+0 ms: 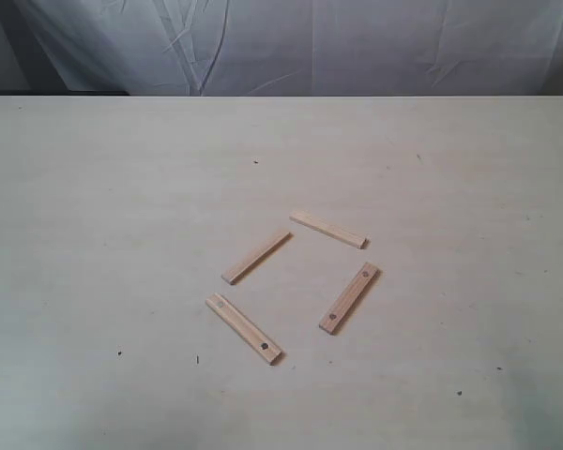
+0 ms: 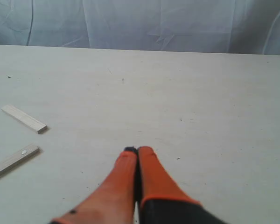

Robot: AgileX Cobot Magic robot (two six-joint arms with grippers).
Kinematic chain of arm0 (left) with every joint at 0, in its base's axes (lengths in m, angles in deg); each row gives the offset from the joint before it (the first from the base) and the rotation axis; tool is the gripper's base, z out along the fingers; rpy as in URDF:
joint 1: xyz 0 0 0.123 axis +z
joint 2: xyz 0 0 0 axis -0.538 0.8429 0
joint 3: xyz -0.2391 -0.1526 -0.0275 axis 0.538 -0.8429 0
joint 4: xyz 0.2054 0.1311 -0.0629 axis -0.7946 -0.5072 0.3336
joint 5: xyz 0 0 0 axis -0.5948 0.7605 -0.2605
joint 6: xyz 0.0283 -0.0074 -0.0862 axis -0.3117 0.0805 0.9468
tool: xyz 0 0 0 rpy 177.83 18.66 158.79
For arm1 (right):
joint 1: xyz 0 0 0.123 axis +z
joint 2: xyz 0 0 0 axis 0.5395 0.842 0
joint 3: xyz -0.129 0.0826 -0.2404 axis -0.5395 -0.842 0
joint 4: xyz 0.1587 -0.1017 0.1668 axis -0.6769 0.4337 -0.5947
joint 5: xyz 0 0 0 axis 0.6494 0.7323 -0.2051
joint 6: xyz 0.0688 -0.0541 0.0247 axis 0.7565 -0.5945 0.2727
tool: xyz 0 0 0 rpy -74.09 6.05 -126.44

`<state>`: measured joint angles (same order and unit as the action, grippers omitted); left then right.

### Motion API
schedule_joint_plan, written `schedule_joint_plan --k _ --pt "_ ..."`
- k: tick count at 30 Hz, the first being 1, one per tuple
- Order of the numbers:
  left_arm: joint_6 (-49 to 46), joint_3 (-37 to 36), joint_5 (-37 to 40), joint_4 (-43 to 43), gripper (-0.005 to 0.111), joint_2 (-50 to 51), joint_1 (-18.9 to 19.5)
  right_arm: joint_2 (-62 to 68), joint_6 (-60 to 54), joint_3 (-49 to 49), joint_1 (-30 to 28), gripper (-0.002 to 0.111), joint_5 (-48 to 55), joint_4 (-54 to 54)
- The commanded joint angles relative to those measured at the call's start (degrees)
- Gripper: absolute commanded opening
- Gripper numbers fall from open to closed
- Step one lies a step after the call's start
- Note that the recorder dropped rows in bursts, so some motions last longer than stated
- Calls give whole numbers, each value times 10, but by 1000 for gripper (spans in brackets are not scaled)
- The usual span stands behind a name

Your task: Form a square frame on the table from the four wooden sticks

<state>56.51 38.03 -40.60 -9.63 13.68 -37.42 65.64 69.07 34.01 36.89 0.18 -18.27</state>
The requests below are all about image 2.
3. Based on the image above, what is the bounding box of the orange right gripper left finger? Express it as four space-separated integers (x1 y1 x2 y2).
51 147 138 224

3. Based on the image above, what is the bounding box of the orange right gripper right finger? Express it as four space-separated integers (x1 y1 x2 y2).
138 146 225 224

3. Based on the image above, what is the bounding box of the wooden stick with two holes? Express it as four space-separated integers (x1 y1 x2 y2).
0 144 40 177

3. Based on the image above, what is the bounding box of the horizontal wooden stick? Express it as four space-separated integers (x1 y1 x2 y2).
1 105 48 134

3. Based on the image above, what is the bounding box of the white backdrop curtain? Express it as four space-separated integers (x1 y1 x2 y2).
0 0 280 55

